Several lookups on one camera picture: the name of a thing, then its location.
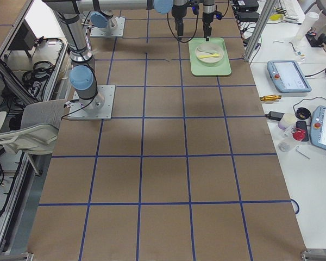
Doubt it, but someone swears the beige round plate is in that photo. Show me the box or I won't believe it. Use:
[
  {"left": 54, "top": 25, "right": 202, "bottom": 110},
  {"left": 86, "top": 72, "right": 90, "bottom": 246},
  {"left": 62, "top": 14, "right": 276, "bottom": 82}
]
[{"left": 195, "top": 43, "right": 224, "bottom": 64}]

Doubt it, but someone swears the yellow plastic fork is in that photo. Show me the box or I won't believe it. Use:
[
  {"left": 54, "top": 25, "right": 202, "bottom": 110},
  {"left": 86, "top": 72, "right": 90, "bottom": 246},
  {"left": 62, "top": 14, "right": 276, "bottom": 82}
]
[{"left": 198, "top": 53, "right": 221, "bottom": 59}]

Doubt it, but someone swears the black computer box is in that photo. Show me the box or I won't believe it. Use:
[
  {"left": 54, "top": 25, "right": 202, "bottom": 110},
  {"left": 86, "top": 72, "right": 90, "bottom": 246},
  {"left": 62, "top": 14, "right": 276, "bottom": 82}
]
[{"left": 233, "top": 0, "right": 259, "bottom": 13}]

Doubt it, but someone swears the light green tray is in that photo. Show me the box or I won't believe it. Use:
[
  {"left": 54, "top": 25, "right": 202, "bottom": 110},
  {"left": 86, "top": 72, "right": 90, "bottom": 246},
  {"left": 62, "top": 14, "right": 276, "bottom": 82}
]
[{"left": 189, "top": 38, "right": 231, "bottom": 76}]

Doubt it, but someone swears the yellow tape roll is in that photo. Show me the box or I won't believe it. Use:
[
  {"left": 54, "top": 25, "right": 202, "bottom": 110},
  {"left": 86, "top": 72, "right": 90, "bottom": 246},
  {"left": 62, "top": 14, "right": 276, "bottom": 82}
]
[{"left": 269, "top": 14, "right": 284, "bottom": 21}]

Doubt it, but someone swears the white keyboard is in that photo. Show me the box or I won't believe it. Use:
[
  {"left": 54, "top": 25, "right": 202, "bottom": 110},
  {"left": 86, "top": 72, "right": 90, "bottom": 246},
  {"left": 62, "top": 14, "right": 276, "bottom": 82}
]
[{"left": 278, "top": 0, "right": 299, "bottom": 22}]

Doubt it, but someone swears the upper teach pendant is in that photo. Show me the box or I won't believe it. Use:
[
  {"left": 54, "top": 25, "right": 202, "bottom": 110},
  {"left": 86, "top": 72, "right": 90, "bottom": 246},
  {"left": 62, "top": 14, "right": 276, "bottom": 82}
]
[{"left": 267, "top": 60, "right": 311, "bottom": 93}]

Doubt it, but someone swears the teach pendant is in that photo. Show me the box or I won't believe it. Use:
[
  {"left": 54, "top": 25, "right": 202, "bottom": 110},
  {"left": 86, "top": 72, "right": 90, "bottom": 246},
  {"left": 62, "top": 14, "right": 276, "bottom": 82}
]
[
  {"left": 310, "top": 105, "right": 326, "bottom": 150},
  {"left": 267, "top": 60, "right": 311, "bottom": 93}
]

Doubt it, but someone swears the gold cylindrical tool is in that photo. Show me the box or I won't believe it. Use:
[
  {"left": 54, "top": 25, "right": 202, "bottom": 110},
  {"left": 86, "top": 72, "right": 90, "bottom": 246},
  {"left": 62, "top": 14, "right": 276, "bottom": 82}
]
[{"left": 260, "top": 95, "right": 282, "bottom": 102}]

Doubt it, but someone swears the white paper roll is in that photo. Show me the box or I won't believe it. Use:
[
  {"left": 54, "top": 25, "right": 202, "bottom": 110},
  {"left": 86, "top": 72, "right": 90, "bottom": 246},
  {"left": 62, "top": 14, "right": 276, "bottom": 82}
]
[{"left": 294, "top": 12, "right": 319, "bottom": 41}]

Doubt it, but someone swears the black power adapter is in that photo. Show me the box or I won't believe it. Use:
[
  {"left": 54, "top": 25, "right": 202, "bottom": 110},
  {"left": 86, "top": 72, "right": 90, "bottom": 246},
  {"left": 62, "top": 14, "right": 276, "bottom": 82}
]
[{"left": 265, "top": 111, "right": 284, "bottom": 121}]

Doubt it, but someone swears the white lavender cup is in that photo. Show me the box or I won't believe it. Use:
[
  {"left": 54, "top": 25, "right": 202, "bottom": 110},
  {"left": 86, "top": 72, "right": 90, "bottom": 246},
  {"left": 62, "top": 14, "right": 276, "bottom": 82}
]
[{"left": 278, "top": 113, "right": 297, "bottom": 130}]

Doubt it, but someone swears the black round dish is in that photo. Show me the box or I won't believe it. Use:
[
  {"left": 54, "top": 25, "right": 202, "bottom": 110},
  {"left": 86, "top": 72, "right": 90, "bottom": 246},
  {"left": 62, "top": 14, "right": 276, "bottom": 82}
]
[{"left": 295, "top": 107, "right": 311, "bottom": 120}]

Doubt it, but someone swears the black smartphone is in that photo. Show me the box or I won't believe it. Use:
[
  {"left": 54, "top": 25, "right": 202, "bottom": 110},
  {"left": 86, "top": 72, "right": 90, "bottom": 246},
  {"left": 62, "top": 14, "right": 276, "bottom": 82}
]
[{"left": 296, "top": 121, "right": 309, "bottom": 142}]

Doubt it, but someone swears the red round object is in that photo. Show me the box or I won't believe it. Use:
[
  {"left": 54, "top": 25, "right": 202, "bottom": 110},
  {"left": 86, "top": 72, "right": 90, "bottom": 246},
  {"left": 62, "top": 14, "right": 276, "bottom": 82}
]
[{"left": 291, "top": 128, "right": 306, "bottom": 141}]

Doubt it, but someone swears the silver allen key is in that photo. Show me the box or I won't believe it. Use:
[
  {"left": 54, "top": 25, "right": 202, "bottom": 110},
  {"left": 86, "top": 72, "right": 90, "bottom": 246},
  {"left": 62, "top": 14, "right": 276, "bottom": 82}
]
[{"left": 295, "top": 146, "right": 310, "bottom": 160}]

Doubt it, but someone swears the lower teach pendant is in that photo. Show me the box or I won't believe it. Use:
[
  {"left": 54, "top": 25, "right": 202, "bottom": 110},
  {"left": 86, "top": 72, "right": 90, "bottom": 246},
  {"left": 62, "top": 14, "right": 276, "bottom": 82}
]
[{"left": 310, "top": 105, "right": 326, "bottom": 150}]

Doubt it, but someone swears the grey office chair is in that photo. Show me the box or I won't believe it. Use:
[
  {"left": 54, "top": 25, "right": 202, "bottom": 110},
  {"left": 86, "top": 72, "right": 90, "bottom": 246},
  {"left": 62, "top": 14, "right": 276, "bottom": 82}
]
[{"left": 0, "top": 99, "right": 66, "bottom": 176}]

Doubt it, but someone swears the aluminium frame post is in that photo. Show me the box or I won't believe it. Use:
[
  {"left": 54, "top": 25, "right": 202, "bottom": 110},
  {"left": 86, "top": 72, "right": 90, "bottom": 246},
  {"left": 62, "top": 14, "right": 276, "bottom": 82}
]
[{"left": 243, "top": 0, "right": 276, "bottom": 61}]

